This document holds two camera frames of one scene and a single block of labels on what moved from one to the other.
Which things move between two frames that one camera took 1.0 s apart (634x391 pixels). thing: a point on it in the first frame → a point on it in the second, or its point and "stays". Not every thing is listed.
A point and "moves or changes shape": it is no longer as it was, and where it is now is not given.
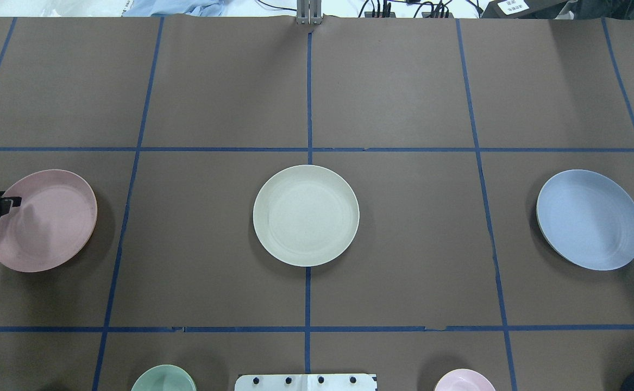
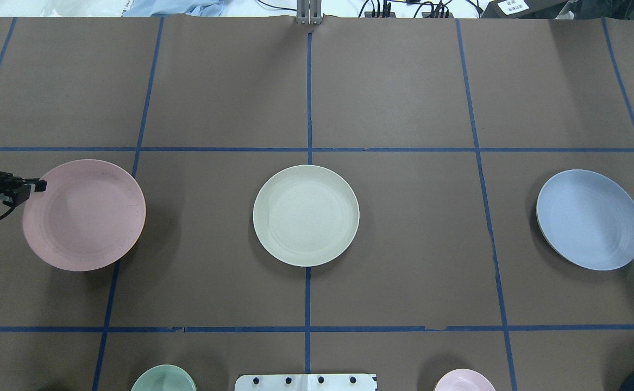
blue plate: [589, 220] stays
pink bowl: [465, 379] stays
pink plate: [56, 220] moves or changes shape
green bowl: [165, 377] stays
